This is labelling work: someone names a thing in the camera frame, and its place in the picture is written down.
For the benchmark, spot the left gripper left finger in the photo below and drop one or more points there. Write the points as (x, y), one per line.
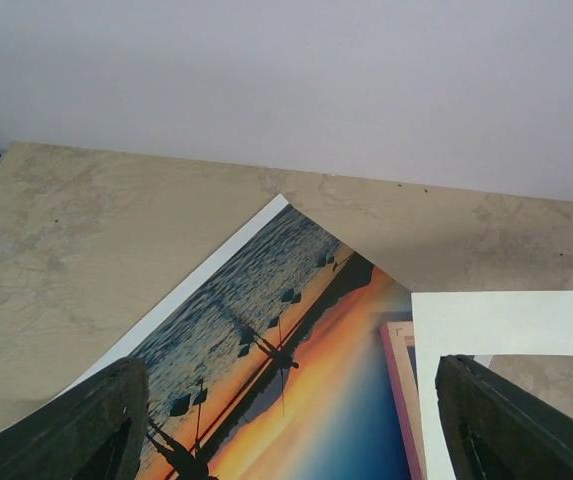
(95, 430)

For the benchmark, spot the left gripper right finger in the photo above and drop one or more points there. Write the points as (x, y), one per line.
(493, 429)

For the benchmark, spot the white mat board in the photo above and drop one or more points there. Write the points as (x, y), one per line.
(486, 322)

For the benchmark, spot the pink picture frame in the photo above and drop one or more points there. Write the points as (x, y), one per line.
(399, 347)

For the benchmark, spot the sunset photo print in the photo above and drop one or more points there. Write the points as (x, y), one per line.
(267, 361)

